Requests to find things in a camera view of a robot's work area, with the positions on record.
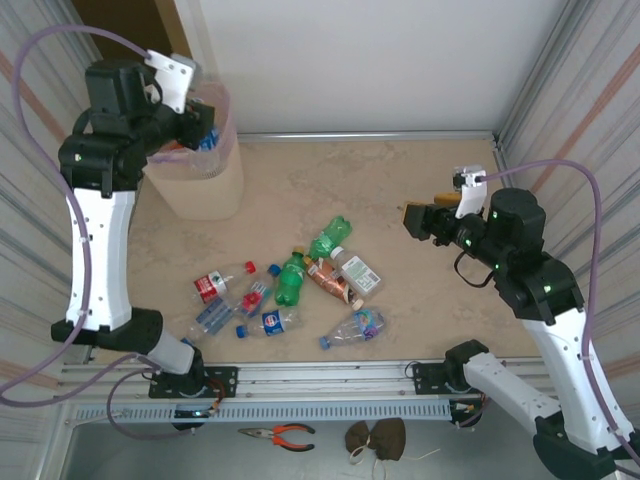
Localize blue-label bottle white cap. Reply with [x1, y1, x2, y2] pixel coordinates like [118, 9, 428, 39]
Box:
[187, 124, 226, 181]

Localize pink mesh waste bin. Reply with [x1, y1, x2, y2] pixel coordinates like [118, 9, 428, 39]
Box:
[142, 74, 246, 222]

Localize white-label bottle white cap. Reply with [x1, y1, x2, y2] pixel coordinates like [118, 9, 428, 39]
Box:
[329, 245, 385, 299]

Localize light green plastic bottle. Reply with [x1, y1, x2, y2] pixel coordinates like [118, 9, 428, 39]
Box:
[308, 215, 354, 260]

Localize brown chocolate drink bottle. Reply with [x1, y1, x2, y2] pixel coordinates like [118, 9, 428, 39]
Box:
[304, 257, 364, 310]

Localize colourful-label clear bottle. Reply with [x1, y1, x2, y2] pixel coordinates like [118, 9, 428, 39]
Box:
[318, 308, 387, 350]

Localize green bottle yellow cap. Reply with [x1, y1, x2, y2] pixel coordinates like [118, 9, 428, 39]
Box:
[273, 247, 307, 307]

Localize red-label clear bottle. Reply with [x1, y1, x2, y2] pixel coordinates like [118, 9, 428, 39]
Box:
[193, 260, 257, 305]

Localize large Pepsi bottle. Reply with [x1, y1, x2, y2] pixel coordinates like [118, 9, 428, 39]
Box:
[235, 307, 306, 340]

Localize striped-label bottle blue cap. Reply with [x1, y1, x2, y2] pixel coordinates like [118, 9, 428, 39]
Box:
[234, 263, 281, 319]

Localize blue-label clear water bottle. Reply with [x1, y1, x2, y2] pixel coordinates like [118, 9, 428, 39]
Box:
[184, 297, 237, 347]

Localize brown wooden door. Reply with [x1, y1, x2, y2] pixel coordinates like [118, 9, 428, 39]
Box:
[72, 0, 200, 64]

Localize brown cloth pouch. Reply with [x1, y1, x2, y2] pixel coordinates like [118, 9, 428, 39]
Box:
[344, 417, 407, 462]

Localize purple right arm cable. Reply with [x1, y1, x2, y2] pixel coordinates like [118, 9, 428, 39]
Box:
[479, 159, 640, 474]

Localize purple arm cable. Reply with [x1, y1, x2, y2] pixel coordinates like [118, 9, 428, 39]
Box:
[0, 24, 194, 441]
[479, 159, 640, 474]

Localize aluminium side frame rail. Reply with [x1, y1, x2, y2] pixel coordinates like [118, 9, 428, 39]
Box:
[492, 133, 569, 321]

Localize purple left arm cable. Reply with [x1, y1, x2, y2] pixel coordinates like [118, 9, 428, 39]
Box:
[0, 24, 194, 441]

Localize aluminium frame crossbar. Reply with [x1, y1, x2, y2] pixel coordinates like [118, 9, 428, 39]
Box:
[237, 130, 501, 144]

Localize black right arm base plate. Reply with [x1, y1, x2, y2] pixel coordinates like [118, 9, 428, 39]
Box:
[412, 362, 451, 396]

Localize aluminium mounting rail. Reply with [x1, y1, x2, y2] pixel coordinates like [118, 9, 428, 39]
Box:
[54, 362, 561, 401]

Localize grey slotted cable duct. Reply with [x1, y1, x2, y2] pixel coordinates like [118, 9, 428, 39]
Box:
[74, 402, 454, 424]

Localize white string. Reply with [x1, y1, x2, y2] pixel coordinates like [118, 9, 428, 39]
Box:
[348, 446, 442, 479]

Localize orange-handled pliers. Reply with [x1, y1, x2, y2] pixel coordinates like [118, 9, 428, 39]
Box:
[237, 423, 317, 453]

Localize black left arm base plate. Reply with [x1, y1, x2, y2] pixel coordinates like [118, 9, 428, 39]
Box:
[148, 366, 239, 400]

